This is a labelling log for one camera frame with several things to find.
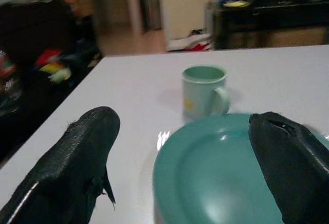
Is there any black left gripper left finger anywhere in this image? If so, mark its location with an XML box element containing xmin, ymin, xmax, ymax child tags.
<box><xmin>0</xmin><ymin>106</ymin><xmax>121</xmax><ymax>224</ymax></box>

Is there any white and red clothes pile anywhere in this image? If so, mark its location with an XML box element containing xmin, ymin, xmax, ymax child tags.
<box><xmin>167</xmin><ymin>29</ymin><xmax>214</xmax><ymax>52</ymax></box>

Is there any yellow cloth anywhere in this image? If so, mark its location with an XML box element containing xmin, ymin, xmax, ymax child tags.
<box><xmin>223</xmin><ymin>0</ymin><xmax>250</xmax><ymax>8</ymax></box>

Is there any white cabinet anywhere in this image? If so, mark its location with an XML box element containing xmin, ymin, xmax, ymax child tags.
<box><xmin>159</xmin><ymin>0</ymin><xmax>214</xmax><ymax>51</ymax></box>

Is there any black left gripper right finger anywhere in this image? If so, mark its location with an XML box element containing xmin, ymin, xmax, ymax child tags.
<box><xmin>248</xmin><ymin>111</ymin><xmax>329</xmax><ymax>224</ymax></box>

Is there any teal plastic plate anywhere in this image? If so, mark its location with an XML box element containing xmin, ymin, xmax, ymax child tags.
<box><xmin>152</xmin><ymin>113</ymin><xmax>329</xmax><ymax>224</ymax></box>

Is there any light green mug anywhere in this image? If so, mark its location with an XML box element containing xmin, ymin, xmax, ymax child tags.
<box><xmin>181</xmin><ymin>66</ymin><xmax>231</xmax><ymax>119</ymax></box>

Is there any colourful toy pile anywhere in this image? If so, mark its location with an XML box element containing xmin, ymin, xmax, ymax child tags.
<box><xmin>34</xmin><ymin>48</ymin><xmax>72</xmax><ymax>83</ymax></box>

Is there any black sofa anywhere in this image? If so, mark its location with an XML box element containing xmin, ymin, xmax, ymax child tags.
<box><xmin>0</xmin><ymin>0</ymin><xmax>102</xmax><ymax>158</ymax></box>

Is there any black desk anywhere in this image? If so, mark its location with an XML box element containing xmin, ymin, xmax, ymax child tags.
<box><xmin>213</xmin><ymin>0</ymin><xmax>329</xmax><ymax>50</ymax></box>

